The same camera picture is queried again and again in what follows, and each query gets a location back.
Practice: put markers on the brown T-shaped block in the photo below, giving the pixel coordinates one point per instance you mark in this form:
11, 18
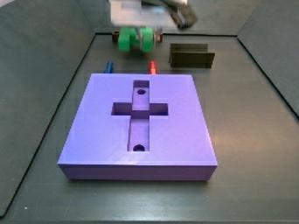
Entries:
158, 36

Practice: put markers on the black angled fixture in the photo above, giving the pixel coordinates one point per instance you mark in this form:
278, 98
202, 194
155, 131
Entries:
191, 56

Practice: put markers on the red peg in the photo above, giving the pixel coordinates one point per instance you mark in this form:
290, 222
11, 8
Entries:
152, 67

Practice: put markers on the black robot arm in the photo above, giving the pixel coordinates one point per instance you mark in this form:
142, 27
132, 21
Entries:
179, 10

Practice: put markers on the purple board with cross slot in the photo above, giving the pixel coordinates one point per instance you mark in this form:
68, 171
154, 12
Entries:
139, 130

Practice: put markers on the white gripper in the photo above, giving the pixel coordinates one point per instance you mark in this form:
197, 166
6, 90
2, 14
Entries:
132, 13

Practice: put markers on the blue peg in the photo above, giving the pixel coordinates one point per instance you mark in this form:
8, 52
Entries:
108, 68

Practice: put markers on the green U-shaped block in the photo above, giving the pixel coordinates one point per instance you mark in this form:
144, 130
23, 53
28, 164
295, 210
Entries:
139, 38

